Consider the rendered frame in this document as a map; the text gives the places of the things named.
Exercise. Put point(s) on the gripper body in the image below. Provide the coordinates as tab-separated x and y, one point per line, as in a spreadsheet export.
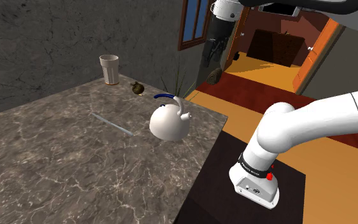
223	29

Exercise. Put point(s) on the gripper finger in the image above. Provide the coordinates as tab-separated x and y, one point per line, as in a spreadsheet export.
219	49
207	52

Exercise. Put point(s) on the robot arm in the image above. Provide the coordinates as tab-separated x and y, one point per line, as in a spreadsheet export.
315	119

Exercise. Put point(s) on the brown-orange door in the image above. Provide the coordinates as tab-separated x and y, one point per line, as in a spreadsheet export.
235	46

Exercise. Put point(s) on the brown rolled mat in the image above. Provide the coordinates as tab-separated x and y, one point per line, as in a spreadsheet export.
214	76

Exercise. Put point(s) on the brown-framed window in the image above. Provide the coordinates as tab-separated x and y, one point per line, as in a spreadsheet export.
194	21

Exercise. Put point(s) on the green grass plant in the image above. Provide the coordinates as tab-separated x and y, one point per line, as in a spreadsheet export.
178	83

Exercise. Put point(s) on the dark brown cabinet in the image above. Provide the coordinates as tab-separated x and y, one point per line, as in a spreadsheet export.
274	46

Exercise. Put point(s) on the dark olive pear-shaped object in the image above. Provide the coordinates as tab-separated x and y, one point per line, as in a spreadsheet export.
137	88

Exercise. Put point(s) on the orange door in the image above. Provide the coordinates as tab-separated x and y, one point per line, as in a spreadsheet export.
313	62

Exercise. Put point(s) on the white ribbed cup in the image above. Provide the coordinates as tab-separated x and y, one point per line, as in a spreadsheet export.
110	69

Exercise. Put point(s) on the thin grey stick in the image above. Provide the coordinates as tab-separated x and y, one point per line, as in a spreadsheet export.
112	124

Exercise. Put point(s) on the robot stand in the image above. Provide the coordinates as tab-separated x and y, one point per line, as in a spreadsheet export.
228	204

